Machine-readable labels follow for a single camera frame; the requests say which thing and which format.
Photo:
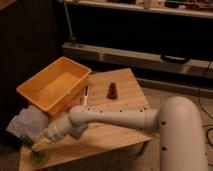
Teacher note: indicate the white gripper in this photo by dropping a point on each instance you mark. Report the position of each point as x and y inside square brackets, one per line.
[56, 131]

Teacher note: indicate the green pepper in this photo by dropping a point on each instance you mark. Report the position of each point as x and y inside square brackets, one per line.
[27, 140]

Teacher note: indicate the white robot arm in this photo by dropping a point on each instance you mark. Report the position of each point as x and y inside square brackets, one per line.
[178, 121]

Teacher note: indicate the green plastic cup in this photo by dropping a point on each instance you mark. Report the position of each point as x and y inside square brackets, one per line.
[39, 158]

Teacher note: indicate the white cloth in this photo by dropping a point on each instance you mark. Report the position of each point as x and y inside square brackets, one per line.
[30, 120]

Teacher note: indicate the wooden table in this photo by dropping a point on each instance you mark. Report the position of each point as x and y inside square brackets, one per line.
[99, 138]

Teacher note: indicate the yellow plastic bin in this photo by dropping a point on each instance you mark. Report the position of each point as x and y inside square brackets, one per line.
[52, 87]

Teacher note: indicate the white pen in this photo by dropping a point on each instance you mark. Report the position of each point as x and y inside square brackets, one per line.
[86, 90]

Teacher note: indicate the brown toy figure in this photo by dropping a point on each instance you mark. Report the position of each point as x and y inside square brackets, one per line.
[112, 91]

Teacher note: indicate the grey shelf unit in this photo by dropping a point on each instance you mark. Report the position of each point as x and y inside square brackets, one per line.
[130, 35]

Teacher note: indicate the black handle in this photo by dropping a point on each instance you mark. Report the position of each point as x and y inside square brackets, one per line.
[176, 60]

